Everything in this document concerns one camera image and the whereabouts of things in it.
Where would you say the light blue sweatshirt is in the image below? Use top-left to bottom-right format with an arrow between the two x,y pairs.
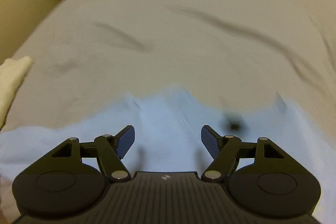
0,84 -> 320,219

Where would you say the grey duvet cover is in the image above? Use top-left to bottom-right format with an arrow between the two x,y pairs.
3,0 -> 335,134

